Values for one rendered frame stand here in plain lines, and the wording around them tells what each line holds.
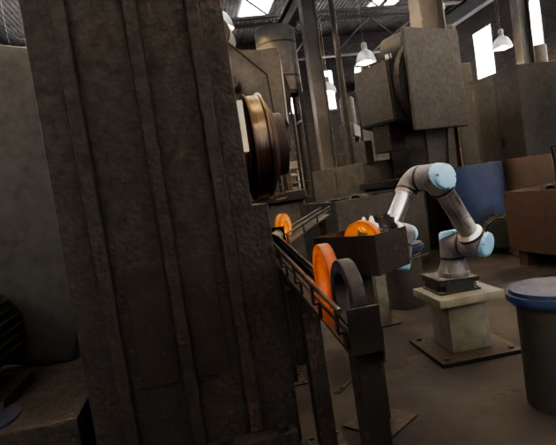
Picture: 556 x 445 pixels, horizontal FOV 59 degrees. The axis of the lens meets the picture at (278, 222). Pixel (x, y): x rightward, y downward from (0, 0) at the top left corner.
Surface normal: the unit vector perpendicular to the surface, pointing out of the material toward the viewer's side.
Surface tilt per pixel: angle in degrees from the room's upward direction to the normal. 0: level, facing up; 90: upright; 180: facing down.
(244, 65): 90
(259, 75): 90
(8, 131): 90
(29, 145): 90
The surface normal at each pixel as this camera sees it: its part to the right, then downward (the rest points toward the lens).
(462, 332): 0.12, 0.04
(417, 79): 0.50, -0.02
